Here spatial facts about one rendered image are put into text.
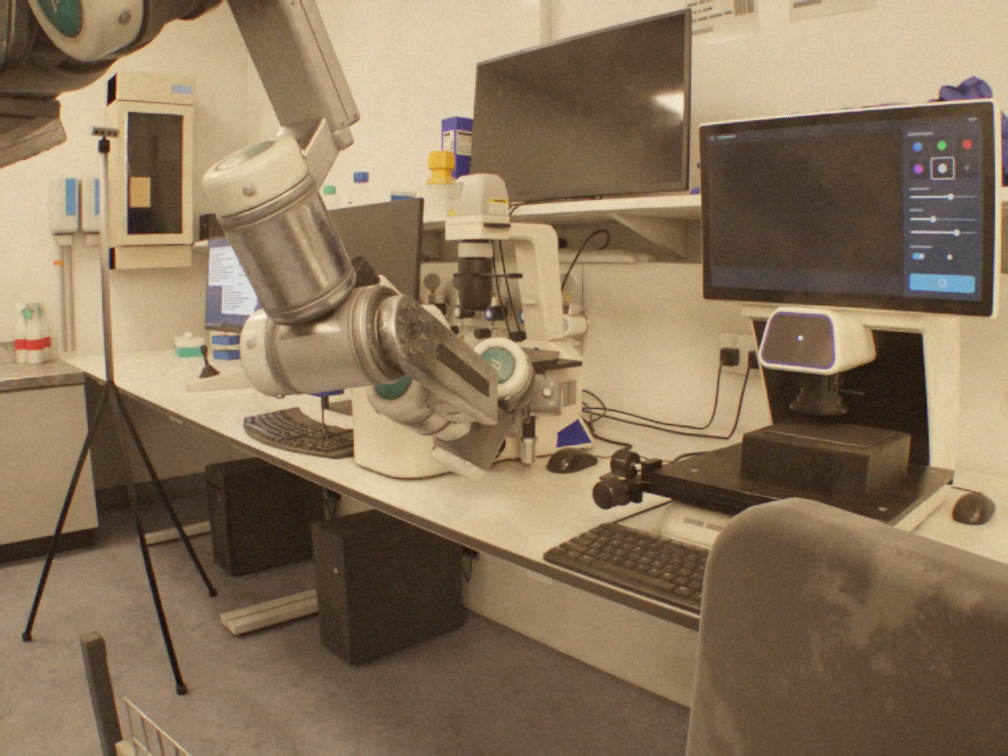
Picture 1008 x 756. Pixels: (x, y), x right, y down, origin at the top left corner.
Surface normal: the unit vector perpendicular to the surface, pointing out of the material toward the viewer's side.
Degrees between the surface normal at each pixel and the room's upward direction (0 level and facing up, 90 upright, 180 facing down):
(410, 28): 90
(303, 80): 121
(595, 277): 90
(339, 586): 90
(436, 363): 81
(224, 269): 86
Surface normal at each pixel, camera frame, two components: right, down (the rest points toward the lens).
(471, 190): -0.70, -0.19
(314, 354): -0.29, 0.33
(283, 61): -0.53, 0.61
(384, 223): -0.73, 0.03
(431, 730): 0.00, -0.99
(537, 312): -0.72, 0.27
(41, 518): 0.68, 0.11
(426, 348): 0.93, -0.11
